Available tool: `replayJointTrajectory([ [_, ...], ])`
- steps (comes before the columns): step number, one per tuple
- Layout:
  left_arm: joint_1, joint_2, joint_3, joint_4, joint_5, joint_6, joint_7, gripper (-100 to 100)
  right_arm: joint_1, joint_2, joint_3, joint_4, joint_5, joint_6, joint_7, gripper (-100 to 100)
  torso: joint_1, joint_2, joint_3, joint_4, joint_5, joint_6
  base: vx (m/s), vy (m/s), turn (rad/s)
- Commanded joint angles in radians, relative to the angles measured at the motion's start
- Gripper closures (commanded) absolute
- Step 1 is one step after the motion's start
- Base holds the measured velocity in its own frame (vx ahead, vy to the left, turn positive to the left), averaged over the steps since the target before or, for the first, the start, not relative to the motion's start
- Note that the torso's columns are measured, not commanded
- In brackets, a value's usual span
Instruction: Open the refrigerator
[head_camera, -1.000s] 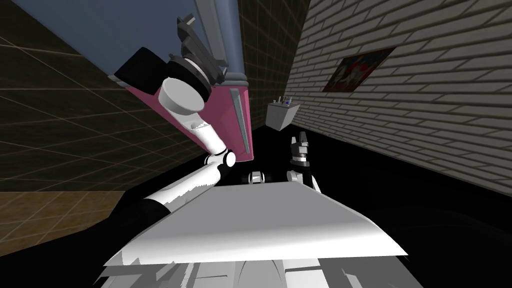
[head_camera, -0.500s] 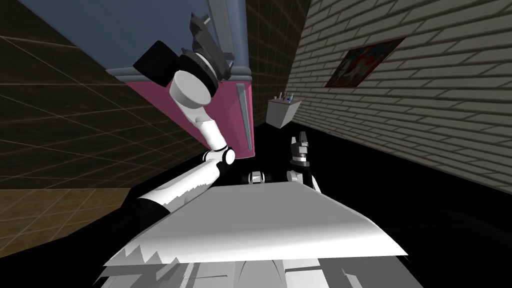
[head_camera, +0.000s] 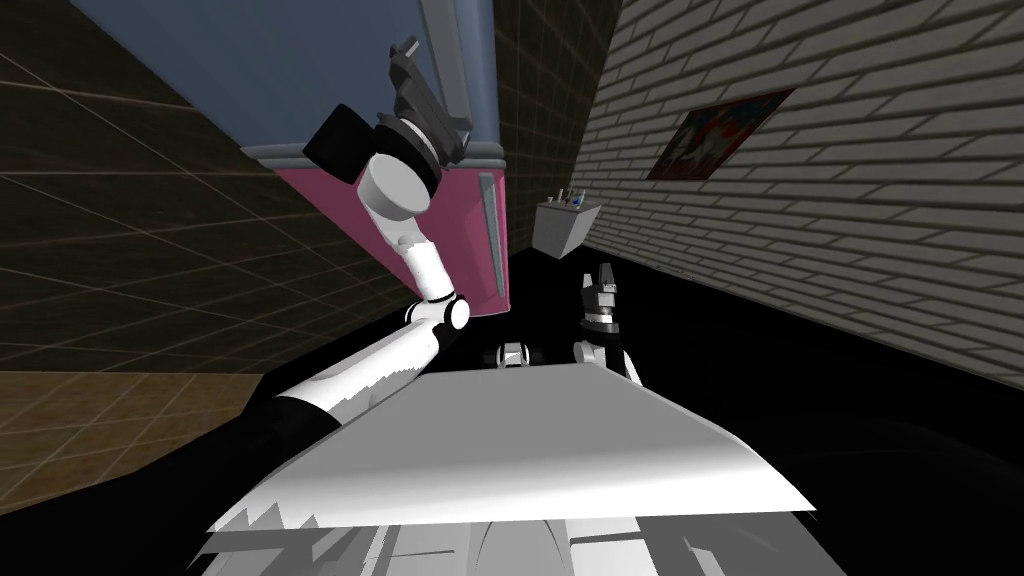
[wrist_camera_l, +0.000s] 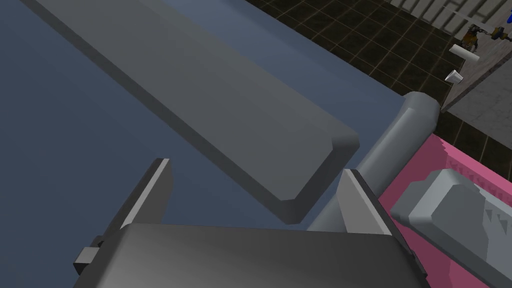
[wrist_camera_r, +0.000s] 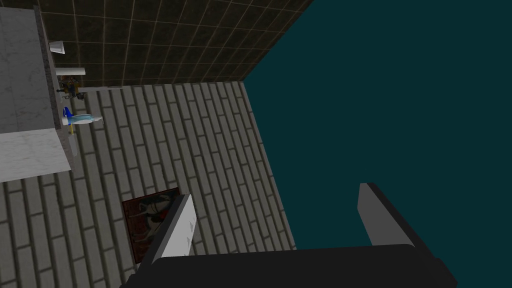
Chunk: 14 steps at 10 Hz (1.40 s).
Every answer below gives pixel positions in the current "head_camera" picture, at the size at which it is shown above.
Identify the red framed wall picture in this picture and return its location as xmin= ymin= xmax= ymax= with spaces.
xmin=645 ymin=87 xmax=796 ymax=182

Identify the long grey door handle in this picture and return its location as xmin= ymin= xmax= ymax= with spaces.
xmin=417 ymin=0 xmax=475 ymax=149

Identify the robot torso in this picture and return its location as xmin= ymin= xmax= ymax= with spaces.
xmin=187 ymin=342 xmax=849 ymax=576

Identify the short grey door handle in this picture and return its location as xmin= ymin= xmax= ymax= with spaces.
xmin=477 ymin=173 xmax=509 ymax=298

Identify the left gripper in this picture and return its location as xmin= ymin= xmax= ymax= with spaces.
xmin=388 ymin=35 xmax=474 ymax=166

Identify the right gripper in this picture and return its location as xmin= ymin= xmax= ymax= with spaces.
xmin=579 ymin=263 xmax=624 ymax=332

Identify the white cabinet with small items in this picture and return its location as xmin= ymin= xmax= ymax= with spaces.
xmin=533 ymin=189 xmax=604 ymax=260

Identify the pink fridge door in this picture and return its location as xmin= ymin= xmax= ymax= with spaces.
xmin=271 ymin=155 xmax=513 ymax=318

